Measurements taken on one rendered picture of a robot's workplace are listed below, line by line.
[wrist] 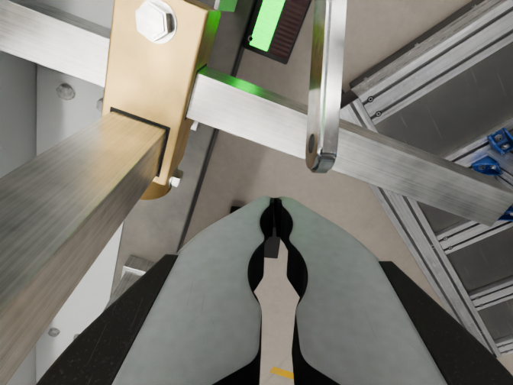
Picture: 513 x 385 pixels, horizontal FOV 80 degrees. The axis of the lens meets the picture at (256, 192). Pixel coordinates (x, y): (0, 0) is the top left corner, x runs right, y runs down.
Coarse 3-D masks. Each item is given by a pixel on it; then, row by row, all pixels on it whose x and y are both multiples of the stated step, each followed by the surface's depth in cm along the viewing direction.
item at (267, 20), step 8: (264, 0) 27; (272, 0) 27; (280, 0) 27; (264, 8) 28; (272, 8) 28; (280, 8) 28; (264, 16) 28; (272, 16) 28; (256, 24) 28; (264, 24) 28; (272, 24) 28; (256, 32) 29; (264, 32) 29; (272, 32) 28; (256, 40) 29; (264, 40) 29; (264, 48) 29
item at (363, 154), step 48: (0, 0) 17; (0, 48) 19; (48, 48) 19; (96, 48) 18; (192, 96) 20; (240, 96) 20; (288, 144) 21; (384, 144) 21; (432, 192) 22; (480, 192) 22
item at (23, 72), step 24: (0, 72) 34; (24, 72) 37; (0, 96) 35; (24, 96) 39; (0, 120) 36; (24, 120) 40; (0, 144) 37; (24, 144) 42; (0, 168) 38; (24, 360) 65; (24, 384) 69
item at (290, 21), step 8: (288, 0) 27; (296, 0) 27; (304, 0) 27; (288, 8) 28; (296, 8) 27; (304, 8) 27; (288, 16) 28; (296, 16) 28; (280, 24) 28; (288, 24) 28; (296, 24) 28; (280, 32) 28; (288, 32) 28; (296, 32) 28; (280, 40) 29; (288, 40) 29; (272, 48) 29; (280, 48) 29; (288, 48) 29; (280, 56) 29
